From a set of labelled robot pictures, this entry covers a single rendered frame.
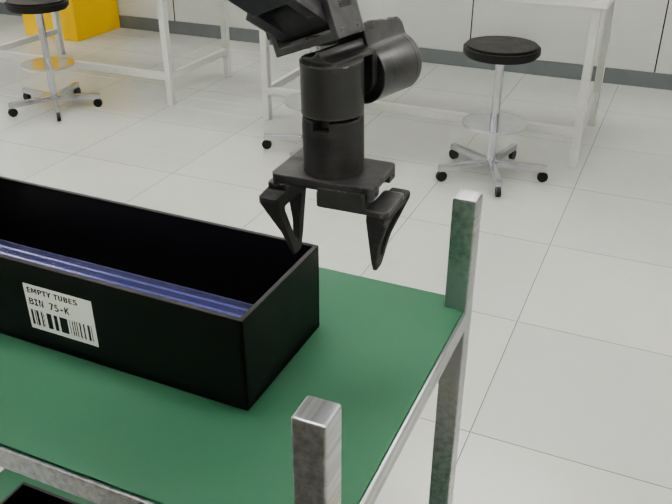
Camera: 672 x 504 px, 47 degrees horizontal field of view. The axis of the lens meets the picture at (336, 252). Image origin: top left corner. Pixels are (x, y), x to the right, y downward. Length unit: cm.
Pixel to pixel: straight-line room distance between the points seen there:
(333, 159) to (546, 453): 163
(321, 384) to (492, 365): 168
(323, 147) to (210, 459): 32
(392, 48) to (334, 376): 36
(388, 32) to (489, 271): 230
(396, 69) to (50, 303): 46
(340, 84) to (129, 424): 40
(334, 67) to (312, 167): 10
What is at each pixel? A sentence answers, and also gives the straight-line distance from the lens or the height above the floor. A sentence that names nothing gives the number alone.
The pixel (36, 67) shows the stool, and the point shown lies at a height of 27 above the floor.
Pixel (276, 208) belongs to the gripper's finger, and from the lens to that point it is 75.
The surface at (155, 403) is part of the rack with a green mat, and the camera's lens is 86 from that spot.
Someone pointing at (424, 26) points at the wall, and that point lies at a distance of 566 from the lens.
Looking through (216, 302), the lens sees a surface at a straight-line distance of 92.
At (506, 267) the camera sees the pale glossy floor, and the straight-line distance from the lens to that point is 304.
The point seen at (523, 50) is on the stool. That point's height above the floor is 62.
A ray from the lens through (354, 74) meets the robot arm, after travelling 69.
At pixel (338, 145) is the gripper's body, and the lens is 70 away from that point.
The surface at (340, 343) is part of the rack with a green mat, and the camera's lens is 92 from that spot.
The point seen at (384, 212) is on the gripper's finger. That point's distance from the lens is 70.
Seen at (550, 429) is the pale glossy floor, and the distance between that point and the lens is 231.
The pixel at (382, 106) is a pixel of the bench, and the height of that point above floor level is 18.
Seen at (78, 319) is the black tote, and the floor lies 101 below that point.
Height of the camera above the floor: 148
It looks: 29 degrees down
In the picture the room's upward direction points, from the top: straight up
